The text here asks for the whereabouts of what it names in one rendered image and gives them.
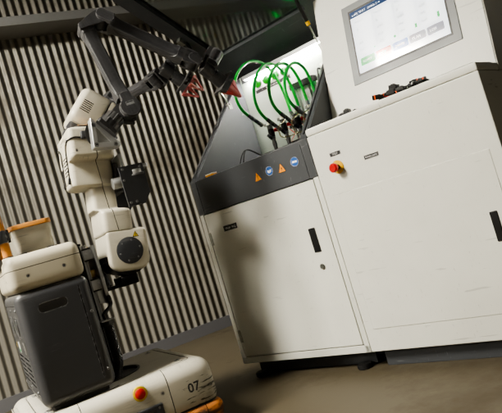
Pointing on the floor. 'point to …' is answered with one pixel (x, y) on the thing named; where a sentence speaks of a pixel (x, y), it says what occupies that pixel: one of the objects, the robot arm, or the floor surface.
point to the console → (432, 192)
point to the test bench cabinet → (339, 355)
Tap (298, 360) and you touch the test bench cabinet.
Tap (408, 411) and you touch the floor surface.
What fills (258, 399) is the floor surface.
